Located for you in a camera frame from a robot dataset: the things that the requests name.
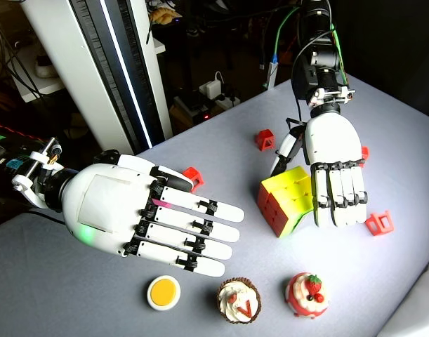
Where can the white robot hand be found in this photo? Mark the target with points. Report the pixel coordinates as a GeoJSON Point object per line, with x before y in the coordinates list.
{"type": "Point", "coordinates": [102, 203]}
{"type": "Point", "coordinates": [331, 140]}

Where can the colourful puzzle cube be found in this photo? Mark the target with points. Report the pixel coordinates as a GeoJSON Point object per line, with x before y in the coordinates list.
{"type": "Point", "coordinates": [284, 196]}

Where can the red toy stool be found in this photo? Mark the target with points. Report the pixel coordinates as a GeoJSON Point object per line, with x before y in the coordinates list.
{"type": "Point", "coordinates": [380, 223]}
{"type": "Point", "coordinates": [365, 153]}
{"type": "Point", "coordinates": [264, 139]}
{"type": "Point", "coordinates": [194, 175]}

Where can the grey table cloth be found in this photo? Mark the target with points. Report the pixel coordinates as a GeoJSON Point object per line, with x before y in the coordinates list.
{"type": "Point", "coordinates": [94, 288]}

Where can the yellow round button white rim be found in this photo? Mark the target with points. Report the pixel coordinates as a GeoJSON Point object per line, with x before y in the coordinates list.
{"type": "Point", "coordinates": [163, 293]}

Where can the white power strip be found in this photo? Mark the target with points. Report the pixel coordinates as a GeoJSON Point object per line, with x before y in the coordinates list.
{"type": "Point", "coordinates": [228, 102]}

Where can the white power charger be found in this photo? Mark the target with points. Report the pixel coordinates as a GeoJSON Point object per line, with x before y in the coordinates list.
{"type": "Point", "coordinates": [211, 89]}

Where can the toy strawberry cream cake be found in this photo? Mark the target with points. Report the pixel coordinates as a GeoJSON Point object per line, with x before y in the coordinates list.
{"type": "Point", "coordinates": [307, 295]}

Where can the white robot body column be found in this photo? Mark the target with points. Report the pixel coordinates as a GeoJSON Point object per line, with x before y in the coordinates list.
{"type": "Point", "coordinates": [59, 52]}

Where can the toy cupcake brown wrapper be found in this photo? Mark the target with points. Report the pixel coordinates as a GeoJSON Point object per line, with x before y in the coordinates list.
{"type": "Point", "coordinates": [238, 300]}

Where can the toy bread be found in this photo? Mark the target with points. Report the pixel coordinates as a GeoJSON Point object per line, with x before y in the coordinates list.
{"type": "Point", "coordinates": [163, 14]}

